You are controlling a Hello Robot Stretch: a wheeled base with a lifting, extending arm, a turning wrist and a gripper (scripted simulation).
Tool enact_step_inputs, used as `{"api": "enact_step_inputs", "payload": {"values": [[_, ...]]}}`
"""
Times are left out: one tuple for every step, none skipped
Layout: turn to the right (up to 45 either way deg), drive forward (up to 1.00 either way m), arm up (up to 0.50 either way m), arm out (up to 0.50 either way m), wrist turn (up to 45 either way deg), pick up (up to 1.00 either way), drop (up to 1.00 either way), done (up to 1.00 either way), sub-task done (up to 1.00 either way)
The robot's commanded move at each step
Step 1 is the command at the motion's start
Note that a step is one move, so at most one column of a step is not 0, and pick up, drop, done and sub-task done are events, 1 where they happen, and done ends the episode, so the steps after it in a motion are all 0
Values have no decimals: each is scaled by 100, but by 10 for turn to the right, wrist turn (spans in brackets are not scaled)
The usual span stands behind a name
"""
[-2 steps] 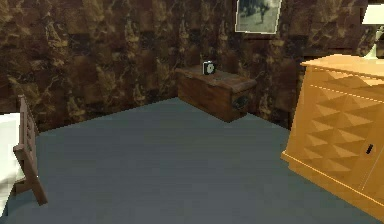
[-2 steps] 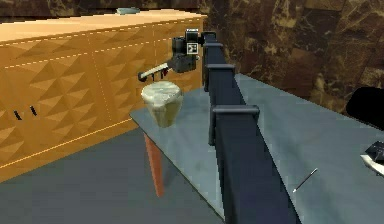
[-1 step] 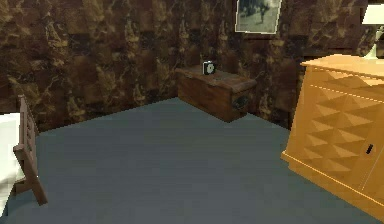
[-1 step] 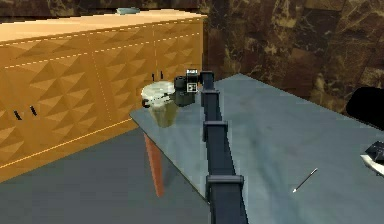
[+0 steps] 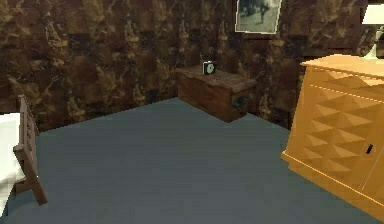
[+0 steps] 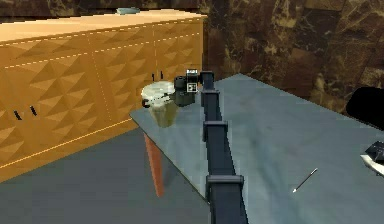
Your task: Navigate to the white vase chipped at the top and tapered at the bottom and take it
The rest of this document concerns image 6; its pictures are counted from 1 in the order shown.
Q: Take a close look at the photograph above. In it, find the orange wooden sideboard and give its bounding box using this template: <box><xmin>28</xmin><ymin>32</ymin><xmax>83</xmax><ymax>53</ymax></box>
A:
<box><xmin>0</xmin><ymin>9</ymin><xmax>209</xmax><ymax>184</ymax></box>

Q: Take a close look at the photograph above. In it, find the black rounded chair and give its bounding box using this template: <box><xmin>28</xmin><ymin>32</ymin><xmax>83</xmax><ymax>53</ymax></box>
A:
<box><xmin>345</xmin><ymin>86</ymin><xmax>384</xmax><ymax>131</ymax></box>

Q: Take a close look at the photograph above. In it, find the white tapered vase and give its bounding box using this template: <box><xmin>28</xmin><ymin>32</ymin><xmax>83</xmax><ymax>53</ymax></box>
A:
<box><xmin>140</xmin><ymin>80</ymin><xmax>180</xmax><ymax>129</ymax></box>

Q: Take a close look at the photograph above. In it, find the thin grey pen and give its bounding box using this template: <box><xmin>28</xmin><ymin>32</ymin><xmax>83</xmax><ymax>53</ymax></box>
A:
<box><xmin>291</xmin><ymin>167</ymin><xmax>319</xmax><ymax>194</ymax></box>

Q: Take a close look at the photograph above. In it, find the grey table with orange legs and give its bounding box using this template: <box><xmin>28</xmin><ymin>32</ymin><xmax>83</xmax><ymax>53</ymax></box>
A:
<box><xmin>129</xmin><ymin>73</ymin><xmax>384</xmax><ymax>224</ymax></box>

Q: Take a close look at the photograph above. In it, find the grey-blue flat dish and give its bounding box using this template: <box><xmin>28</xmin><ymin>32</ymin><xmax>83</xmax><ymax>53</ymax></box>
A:
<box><xmin>115</xmin><ymin>7</ymin><xmax>141</xmax><ymax>16</ymax></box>

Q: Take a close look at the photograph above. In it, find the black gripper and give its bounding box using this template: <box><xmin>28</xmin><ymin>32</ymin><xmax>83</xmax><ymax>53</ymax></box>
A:
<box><xmin>141</xmin><ymin>75</ymin><xmax>198</xmax><ymax>109</ymax></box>

